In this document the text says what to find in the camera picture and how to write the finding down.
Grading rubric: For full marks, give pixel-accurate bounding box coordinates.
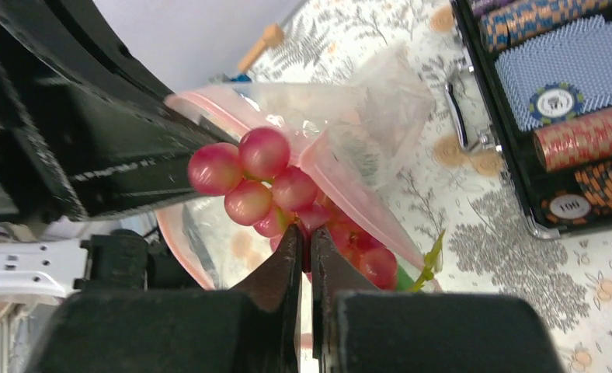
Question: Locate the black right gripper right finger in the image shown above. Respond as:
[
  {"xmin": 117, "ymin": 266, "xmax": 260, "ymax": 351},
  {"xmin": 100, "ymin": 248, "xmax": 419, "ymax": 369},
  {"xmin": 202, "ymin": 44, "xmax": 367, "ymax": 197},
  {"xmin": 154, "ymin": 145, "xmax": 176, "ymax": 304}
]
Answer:
[{"xmin": 311, "ymin": 228, "xmax": 563, "ymax": 372}]

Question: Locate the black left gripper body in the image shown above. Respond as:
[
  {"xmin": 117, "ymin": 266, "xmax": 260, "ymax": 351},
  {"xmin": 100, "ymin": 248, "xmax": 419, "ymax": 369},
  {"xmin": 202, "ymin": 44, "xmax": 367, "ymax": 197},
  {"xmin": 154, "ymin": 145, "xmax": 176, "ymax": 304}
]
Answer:
[{"xmin": 0, "ymin": 1, "xmax": 230, "ymax": 225}]

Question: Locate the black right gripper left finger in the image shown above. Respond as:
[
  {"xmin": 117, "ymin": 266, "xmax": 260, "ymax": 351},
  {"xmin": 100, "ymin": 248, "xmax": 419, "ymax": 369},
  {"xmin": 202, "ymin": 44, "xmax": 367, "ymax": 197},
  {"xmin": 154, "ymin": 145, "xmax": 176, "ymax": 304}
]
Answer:
[{"xmin": 26, "ymin": 225, "xmax": 304, "ymax": 372}]

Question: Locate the red toy grape bunch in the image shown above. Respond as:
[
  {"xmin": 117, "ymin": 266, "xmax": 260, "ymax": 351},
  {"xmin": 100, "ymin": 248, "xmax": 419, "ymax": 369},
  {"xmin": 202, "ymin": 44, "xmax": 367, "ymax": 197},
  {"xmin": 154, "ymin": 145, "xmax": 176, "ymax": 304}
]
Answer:
[{"xmin": 187, "ymin": 127, "xmax": 398, "ymax": 290}]

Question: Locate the clear pink zip top bag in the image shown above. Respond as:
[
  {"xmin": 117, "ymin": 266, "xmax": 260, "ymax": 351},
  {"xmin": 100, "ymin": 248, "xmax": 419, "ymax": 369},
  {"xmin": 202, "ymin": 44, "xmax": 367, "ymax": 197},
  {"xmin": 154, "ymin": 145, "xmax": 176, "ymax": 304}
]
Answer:
[{"xmin": 156, "ymin": 45, "xmax": 434, "ymax": 290}]

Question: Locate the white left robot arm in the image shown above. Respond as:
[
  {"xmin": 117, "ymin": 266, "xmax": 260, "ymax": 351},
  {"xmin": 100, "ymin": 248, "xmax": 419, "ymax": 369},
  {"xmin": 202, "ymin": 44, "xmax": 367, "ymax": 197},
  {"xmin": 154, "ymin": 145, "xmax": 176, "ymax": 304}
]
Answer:
[{"xmin": 0, "ymin": 1, "xmax": 230, "ymax": 372}]

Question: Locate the black poker chip case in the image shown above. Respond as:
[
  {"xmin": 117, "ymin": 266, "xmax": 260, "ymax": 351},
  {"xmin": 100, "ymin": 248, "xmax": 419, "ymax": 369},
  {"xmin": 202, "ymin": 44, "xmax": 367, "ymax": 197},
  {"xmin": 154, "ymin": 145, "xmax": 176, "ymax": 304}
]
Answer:
[{"xmin": 452, "ymin": 1, "xmax": 612, "ymax": 239}]

